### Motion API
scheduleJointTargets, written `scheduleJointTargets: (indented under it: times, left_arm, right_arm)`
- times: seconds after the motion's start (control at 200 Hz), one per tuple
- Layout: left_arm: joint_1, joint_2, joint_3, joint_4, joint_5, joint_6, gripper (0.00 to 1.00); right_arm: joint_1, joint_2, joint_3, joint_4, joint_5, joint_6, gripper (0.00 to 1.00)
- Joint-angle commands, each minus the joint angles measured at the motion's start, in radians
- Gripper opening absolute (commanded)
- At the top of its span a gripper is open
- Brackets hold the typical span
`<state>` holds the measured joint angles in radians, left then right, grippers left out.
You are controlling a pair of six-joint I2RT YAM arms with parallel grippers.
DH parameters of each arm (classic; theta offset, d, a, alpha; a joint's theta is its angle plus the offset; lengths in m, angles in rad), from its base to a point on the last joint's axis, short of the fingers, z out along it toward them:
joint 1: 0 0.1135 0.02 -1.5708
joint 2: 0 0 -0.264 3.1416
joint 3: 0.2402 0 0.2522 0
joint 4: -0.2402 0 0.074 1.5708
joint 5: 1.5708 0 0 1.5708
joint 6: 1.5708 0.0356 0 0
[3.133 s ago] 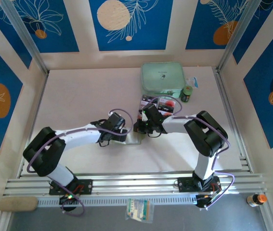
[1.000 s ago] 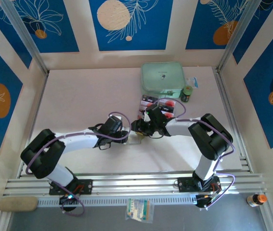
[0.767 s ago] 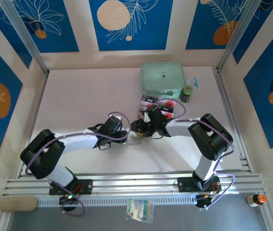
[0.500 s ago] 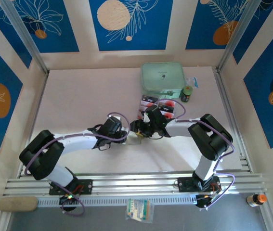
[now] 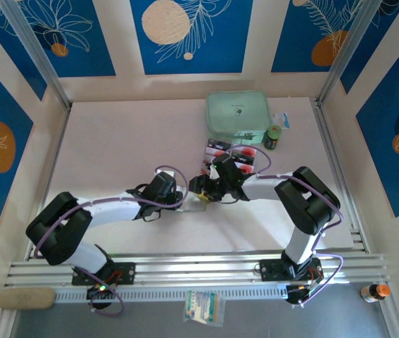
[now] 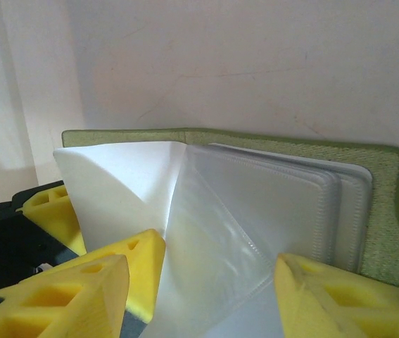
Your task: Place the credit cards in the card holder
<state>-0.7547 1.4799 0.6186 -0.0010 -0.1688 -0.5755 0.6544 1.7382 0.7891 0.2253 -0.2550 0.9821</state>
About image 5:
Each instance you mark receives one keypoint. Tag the transparent card holder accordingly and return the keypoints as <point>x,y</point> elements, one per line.
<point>194,208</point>

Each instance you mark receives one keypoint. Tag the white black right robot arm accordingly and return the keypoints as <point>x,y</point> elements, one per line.
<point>259,190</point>

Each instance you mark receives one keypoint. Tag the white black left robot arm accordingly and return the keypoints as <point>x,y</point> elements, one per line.
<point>111,213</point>

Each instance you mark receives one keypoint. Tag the dark bottle with green lid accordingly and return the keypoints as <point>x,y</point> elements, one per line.
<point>273,137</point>

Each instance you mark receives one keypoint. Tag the mint green lidded container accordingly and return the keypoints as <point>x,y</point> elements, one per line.
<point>238,112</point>

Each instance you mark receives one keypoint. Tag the blue white small packet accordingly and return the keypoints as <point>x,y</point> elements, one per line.
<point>281,119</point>

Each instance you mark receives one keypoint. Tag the clear bag of packets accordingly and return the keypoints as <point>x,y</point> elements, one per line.
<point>202,306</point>

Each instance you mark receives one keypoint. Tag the beige rounded foam pad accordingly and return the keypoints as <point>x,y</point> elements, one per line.
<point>26,298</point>

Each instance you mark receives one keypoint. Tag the brown bottle with orange cap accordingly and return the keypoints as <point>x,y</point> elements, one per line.
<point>371,294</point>

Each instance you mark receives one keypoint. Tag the aluminium mounting rail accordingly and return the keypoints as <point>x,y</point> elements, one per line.
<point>199,267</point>

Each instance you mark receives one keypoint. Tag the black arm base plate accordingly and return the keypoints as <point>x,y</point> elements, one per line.
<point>125,273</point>
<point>269,269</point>

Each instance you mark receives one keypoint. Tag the aluminium side rail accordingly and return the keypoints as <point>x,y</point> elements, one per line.
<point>333,158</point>
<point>56,155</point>

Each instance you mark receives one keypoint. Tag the aluminium frame post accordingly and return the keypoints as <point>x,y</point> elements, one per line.
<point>37,45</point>
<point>347,45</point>

